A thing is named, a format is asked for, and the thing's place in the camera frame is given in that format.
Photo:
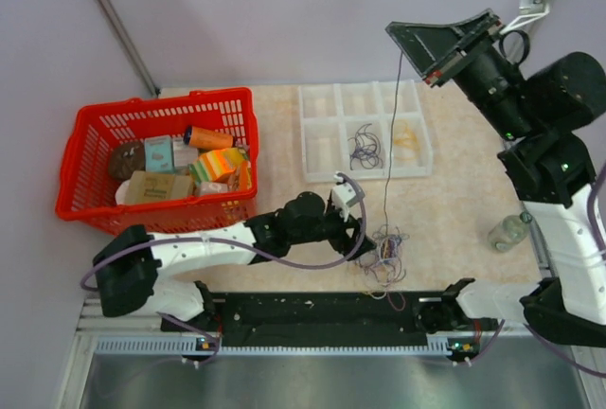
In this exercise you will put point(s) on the brown cardboard box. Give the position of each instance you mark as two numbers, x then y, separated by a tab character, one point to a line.
150	187

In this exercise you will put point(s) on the light blue box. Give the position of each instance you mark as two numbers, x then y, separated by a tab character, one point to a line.
158	154

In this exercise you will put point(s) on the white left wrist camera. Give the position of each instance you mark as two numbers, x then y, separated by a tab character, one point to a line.
345	194

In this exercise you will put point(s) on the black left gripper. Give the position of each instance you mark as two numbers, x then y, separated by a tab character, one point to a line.
345	244

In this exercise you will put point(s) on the grey white box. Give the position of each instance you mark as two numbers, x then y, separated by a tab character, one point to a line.
182	155

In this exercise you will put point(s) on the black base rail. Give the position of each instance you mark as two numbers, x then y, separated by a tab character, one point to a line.
330	319

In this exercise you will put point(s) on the red plastic basket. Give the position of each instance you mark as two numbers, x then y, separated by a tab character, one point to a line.
88	194

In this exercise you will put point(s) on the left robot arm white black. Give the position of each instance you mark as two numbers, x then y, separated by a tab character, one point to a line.
136	272

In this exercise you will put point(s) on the white compartment organizer tray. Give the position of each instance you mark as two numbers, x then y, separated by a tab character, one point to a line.
371	130

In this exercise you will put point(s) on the orange cylinder can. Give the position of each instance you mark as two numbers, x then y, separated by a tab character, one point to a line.
207	140

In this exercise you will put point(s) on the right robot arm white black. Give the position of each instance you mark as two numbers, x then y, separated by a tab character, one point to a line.
548	164

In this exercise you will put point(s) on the clear plastic bottle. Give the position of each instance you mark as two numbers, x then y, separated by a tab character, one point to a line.
510	232

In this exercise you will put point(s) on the aluminium frame post left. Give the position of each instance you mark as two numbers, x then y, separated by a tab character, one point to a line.
127	45

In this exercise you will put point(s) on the rainbow striped box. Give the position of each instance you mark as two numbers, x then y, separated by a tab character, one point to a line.
217	166

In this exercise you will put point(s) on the brown round cookie pack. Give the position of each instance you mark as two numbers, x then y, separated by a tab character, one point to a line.
126	159

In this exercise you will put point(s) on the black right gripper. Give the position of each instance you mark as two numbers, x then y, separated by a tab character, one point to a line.
433	49

